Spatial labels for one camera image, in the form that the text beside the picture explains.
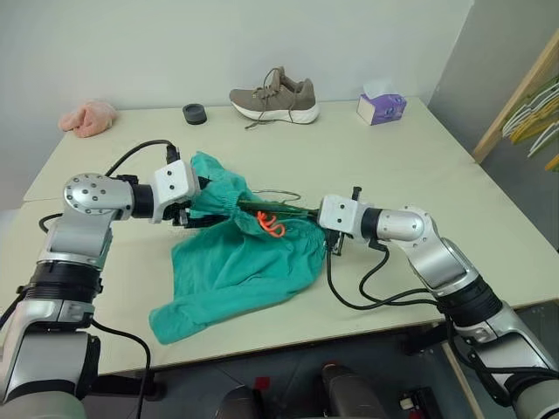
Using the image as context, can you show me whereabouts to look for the taupe sneaker with white sole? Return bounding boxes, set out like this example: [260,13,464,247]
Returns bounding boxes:
[229,65,321,130]

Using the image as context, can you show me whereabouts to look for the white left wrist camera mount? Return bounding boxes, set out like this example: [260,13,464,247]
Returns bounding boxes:
[152,159,203,221]

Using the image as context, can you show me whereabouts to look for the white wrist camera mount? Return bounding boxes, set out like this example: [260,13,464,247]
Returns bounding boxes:
[317,196,364,242]
[152,159,203,221]

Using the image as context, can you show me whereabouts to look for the wooden table leg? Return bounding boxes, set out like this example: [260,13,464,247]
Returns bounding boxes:
[440,340,487,419]

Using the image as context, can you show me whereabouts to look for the pink fluffy cloth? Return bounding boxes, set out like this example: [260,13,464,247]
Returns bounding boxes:
[58,99,119,140]

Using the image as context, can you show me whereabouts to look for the olive wire clothes hanger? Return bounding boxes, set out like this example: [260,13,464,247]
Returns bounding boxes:
[238,187,322,218]

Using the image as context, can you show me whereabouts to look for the black box with white part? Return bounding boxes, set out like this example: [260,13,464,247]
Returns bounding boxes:
[398,385,438,412]

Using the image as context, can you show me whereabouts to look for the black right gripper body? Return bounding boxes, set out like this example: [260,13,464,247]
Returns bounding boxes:
[324,230,347,257]

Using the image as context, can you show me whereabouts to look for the black round container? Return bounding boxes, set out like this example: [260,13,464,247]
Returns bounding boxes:
[182,103,208,127]

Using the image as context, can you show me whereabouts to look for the dark rounded shape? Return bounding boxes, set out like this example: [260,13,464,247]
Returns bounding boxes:
[221,386,264,419]
[321,362,382,419]

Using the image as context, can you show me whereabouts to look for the purple tissue box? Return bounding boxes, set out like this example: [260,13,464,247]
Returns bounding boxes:
[355,80,409,128]

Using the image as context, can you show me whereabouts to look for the black table bracket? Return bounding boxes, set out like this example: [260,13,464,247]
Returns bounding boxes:
[400,325,448,355]

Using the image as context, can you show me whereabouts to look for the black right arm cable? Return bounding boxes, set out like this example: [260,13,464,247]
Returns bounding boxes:
[323,238,525,394]

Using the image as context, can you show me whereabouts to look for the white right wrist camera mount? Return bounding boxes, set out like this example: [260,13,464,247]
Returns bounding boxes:
[317,196,364,242]

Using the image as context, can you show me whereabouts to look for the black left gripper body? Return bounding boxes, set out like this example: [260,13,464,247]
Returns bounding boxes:
[162,199,201,229]

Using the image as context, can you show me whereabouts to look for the teal green shorts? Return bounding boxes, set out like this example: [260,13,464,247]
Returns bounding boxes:
[148,150,328,348]

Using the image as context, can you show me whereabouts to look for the wooden hanger rack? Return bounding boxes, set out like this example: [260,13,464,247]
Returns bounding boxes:
[472,38,559,165]

